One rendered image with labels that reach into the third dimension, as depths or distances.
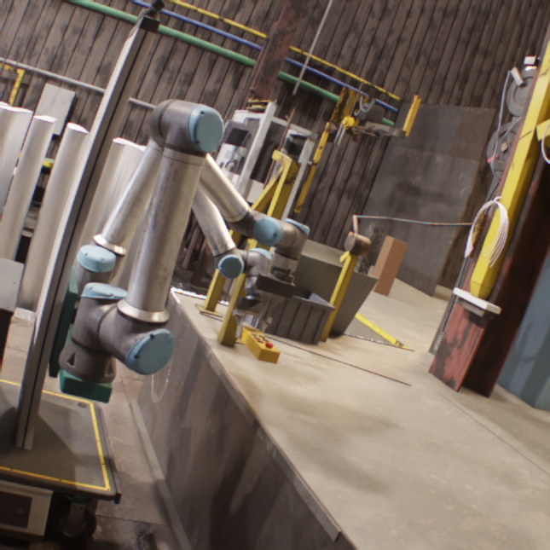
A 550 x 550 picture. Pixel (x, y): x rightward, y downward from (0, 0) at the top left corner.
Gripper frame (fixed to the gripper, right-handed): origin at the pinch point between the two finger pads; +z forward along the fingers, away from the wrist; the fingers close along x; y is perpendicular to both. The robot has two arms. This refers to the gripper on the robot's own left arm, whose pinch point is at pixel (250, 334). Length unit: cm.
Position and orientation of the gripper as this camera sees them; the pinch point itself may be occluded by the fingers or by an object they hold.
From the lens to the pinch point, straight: 230.5
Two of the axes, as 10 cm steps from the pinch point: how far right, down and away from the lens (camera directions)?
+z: -1.2, 9.4, -3.2
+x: -8.6, -2.5, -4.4
